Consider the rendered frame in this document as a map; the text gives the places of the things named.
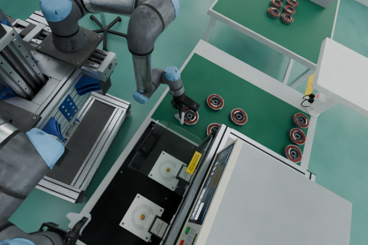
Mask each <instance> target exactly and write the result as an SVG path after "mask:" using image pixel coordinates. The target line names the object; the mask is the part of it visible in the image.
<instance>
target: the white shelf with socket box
mask: <svg viewBox="0 0 368 245"><path fill-rule="evenodd" d="M312 88H314V89H316V90H317V91H318V92H317V93H316V94H310V95H305V96H304V97H306V96H309V99H306V98H304V97H302V98H303V99H305V100H304V101H306V100H308V102H309V103H310V104H309V105H308V106H303V105H302V103H303V102H304V101H303V102H302V103H301V106H303V107H306V110H307V112H308V114H309V115H311V116H313V117H317V116H319V114H320V113H322V112H324V111H325V110H327V109H329V108H331V107H333V106H335V105H337V104H339V103H341V104H343V105H345V106H347V107H349V108H351V109H353V110H355V111H356V112H358V113H360V114H362V115H364V116H366V117H368V58H367V57H365V56H363V55H360V54H358V53H357V52H355V51H353V50H351V49H349V48H347V47H345V46H343V45H342V44H340V43H338V42H336V41H334V40H332V39H330V38H328V37H326V38H325V39H324V40H323V41H322V44H321V49H320V53H319V58H318V63H317V67H316V70H315V75H314V79H313V84H312Z"/></svg>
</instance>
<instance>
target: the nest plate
mask: <svg viewBox="0 0 368 245"><path fill-rule="evenodd" d="M163 211H164V209H163V208H161V207H160V206H158V205H157V204H155V203H153V202H152V201H150V200H148V199H146V198H145V197H143V196H141V195H140V194H137V195H136V197H135V199H134V201H133V202H132V204H131V206H130V207H129V209H128V211H127V212H126V214H125V216H124V218H123V219H122V221H121V222H120V226H122V227H123V228H125V229H127V230H128V231H130V232H132V233H133V234H135V235H136V236H138V237H140V238H141V239H143V240H145V241H146V242H148V241H149V238H150V237H151V235H152V234H150V233H149V232H148V230H147V229H145V228H144V225H145V223H146V221H147V219H148V218H149V216H150V214H151V213H152V214H153V215H158V216H159V217H161V215H162V213H163ZM142 214H143V215H144V216H145V218H144V219H141V218H140V216H141V215H142Z"/></svg>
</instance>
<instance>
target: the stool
mask: <svg viewBox="0 0 368 245"><path fill-rule="evenodd" d="M100 17H101V22H102V24H101V22H100V21H99V20H98V19H97V18H96V17H95V16H94V15H91V16H90V19H91V20H94V21H95V22H96V23H97V24H98V25H99V26H100V27H101V28H102V29H99V30H93V32H96V33H102V32H103V36H104V39H103V49H102V50H103V51H106V52H107V49H106V45H107V32H108V33H111V34H115V35H118V36H122V37H125V38H126V39H127V34H124V33H120V32H117V31H113V30H109V29H110V28H111V27H112V26H113V25H114V24H115V23H116V22H118V21H119V22H121V21H122V19H121V18H120V16H118V17H117V18H115V19H114V20H113V21H112V22H111V23H110V24H109V25H108V26H106V19H105V13H104V12H101V13H100Z"/></svg>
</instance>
